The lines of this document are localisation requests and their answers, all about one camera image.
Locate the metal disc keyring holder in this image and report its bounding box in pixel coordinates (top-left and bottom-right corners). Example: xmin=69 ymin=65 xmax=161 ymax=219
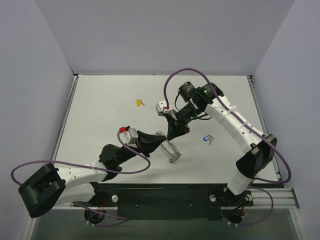
xmin=155 ymin=131 xmax=182 ymax=164

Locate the blue tagged key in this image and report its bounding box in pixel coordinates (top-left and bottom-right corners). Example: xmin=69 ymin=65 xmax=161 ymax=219
xmin=203 ymin=135 xmax=215 ymax=146

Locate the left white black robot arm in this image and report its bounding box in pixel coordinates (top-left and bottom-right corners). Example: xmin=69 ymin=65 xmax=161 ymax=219
xmin=18 ymin=127 xmax=167 ymax=218

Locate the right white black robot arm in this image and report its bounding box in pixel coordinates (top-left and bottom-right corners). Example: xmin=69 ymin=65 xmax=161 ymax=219
xmin=156 ymin=81 xmax=277 ymax=205

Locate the yellow tagged key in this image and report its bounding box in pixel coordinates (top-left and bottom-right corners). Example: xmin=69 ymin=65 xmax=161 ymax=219
xmin=136 ymin=98 xmax=145 ymax=107

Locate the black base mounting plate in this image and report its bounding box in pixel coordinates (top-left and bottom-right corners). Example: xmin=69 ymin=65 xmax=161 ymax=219
xmin=74 ymin=183 xmax=253 ymax=221

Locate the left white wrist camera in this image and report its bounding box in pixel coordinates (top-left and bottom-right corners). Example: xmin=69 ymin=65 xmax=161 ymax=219
xmin=119 ymin=126 xmax=139 ymax=147

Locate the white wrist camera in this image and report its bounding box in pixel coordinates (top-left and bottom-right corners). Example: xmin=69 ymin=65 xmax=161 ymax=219
xmin=119 ymin=126 xmax=139 ymax=147
xmin=155 ymin=100 xmax=176 ymax=119

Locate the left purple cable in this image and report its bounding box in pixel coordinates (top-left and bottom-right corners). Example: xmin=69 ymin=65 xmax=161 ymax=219
xmin=10 ymin=132 xmax=151 ymax=228

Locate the purple cable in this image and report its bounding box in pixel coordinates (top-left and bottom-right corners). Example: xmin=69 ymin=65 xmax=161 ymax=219
xmin=10 ymin=132 xmax=151 ymax=228
xmin=162 ymin=67 xmax=292 ymax=227

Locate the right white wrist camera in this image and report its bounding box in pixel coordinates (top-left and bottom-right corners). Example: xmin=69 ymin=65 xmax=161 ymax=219
xmin=155 ymin=100 xmax=176 ymax=119

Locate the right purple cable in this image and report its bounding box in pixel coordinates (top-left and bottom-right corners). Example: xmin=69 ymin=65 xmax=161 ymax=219
xmin=162 ymin=67 xmax=292 ymax=227

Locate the aluminium frame rail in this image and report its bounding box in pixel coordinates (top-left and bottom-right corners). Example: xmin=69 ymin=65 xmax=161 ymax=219
xmin=250 ymin=188 xmax=300 ymax=209

